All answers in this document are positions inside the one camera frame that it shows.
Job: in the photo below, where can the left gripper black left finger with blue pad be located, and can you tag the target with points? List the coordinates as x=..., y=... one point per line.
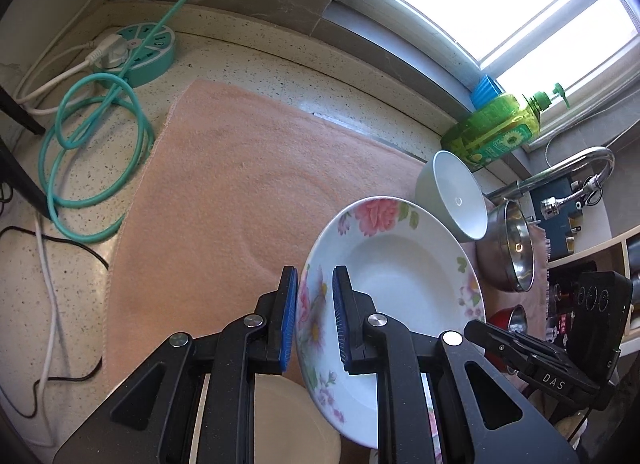
x=192, y=399

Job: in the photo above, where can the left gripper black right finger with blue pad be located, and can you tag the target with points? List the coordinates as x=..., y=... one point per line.
x=437, y=398

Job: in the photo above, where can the white floral rimmed plate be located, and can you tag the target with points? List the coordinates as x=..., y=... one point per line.
x=413, y=269

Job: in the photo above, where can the chrome kitchen faucet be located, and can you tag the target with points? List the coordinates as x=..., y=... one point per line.
x=550, y=207

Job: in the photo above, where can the red steel-lined bowl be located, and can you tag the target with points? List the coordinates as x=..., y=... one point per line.
x=512, y=320

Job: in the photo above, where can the stainless steel bowl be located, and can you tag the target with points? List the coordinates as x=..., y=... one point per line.
x=505, y=255

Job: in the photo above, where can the pink towel mat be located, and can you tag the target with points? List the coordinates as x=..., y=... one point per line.
x=237, y=187

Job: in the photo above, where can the wooden shelf unit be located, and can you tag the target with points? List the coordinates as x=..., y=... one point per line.
x=600, y=263

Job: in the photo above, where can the pale green ceramic bowl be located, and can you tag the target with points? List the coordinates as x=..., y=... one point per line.
x=447, y=189

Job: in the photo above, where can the green dish soap bottle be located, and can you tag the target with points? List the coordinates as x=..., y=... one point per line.
x=499, y=127

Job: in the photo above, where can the blue ribbed cup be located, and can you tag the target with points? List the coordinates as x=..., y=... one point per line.
x=486, y=90

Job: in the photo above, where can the round teal power strip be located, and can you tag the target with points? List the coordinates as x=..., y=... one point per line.
x=150, y=61

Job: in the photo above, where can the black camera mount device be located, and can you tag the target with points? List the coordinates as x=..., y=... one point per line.
x=579, y=373

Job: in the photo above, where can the white plug with cable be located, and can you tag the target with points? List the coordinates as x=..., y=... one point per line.
x=112, y=51

